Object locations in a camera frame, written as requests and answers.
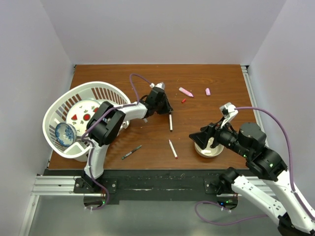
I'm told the white laundry basket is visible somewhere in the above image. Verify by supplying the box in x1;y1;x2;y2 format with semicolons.
42;81;130;162

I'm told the white marker red tip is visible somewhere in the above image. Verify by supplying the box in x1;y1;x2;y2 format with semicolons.
168;139;178;159

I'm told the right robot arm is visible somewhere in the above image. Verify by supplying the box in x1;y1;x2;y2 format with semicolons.
189;121;315;236

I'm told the watermelon pattern plate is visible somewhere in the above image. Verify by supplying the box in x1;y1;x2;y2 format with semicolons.
66;99;100;136

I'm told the pink highlighter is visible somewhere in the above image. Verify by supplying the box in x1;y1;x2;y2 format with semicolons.
179;87;194;97

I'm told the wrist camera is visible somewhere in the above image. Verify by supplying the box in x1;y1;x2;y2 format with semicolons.
150;82;165;90
220;102;238;128

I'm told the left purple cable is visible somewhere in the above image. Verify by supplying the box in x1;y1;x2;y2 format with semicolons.
81;73;155;209

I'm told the green pen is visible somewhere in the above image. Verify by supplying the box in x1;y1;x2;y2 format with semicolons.
122;145;142;160

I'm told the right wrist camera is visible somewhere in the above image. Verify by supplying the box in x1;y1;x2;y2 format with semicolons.
220;102;238;128

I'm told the pink highlighter cap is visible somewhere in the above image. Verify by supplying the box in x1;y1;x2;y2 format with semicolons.
205;88;211;96

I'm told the beige bowl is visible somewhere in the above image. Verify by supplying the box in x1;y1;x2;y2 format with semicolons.
194;137;224;158

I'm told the white marker black tip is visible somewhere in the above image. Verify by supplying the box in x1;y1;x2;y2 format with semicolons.
168;112;173;132

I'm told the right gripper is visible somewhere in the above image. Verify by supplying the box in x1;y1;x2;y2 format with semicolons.
189;115;250;157

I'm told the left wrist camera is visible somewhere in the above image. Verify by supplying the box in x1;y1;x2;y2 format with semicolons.
150;82;165;90

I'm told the black mounting base plate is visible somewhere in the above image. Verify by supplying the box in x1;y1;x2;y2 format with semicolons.
73;169;248;205

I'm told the blue patterned bowl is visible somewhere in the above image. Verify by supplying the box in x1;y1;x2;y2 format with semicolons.
55;122;77;148

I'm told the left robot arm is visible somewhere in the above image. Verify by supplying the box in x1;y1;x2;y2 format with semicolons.
84;85;173;193

